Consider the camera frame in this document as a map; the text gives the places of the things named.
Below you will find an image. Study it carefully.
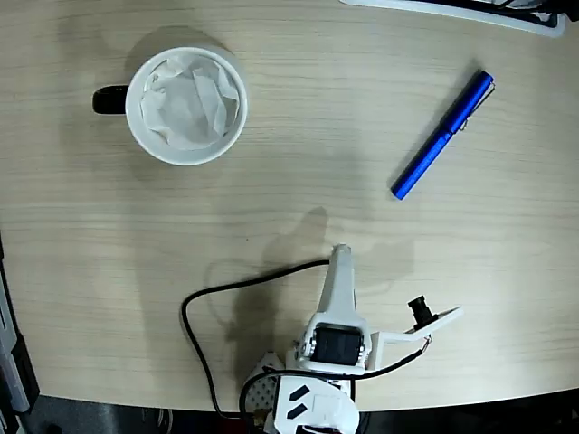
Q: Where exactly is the crumpled white paper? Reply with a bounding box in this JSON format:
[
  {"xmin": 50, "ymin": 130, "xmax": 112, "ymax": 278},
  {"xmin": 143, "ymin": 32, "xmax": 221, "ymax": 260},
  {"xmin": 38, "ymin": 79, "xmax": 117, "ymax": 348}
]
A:
[{"xmin": 138, "ymin": 52, "xmax": 241, "ymax": 151}]

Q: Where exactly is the red table clamp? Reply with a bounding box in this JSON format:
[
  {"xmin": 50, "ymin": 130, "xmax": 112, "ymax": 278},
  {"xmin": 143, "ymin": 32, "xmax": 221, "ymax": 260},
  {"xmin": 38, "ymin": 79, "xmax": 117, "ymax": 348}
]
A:
[{"xmin": 219, "ymin": 408, "xmax": 271, "ymax": 434}]

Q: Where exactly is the blue pen with metal clip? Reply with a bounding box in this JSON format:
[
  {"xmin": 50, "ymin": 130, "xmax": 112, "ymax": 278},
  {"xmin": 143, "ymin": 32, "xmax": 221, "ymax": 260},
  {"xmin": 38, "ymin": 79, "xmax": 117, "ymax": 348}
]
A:
[{"xmin": 390, "ymin": 70, "xmax": 496, "ymax": 201}]

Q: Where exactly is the black camera cable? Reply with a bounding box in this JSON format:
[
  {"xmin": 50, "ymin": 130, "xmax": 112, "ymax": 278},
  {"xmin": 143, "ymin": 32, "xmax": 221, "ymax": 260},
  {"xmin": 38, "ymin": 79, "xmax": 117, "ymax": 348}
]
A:
[{"xmin": 180, "ymin": 259, "xmax": 431, "ymax": 420}]

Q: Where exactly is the white mug with black handle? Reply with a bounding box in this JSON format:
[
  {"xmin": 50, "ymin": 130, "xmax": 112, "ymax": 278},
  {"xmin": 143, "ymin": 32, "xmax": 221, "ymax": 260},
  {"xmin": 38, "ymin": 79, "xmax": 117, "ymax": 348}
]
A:
[{"xmin": 91, "ymin": 44, "xmax": 250, "ymax": 167}]

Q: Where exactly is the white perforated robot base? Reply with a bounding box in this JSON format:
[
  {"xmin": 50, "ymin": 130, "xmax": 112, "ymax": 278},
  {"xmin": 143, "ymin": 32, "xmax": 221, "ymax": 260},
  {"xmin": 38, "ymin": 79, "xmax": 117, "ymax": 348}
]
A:
[{"xmin": 243, "ymin": 351, "xmax": 286, "ymax": 410}]

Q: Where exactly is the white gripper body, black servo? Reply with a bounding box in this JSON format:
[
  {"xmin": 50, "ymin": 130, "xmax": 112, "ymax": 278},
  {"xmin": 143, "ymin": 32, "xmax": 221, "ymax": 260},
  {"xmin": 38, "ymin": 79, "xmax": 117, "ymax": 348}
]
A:
[{"xmin": 285, "ymin": 323, "xmax": 385, "ymax": 376}]

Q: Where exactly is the white flat device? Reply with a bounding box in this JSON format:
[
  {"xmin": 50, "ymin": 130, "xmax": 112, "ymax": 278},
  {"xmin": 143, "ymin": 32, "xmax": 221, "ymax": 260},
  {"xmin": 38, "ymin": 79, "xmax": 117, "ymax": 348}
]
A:
[{"xmin": 338, "ymin": 0, "xmax": 566, "ymax": 38}]

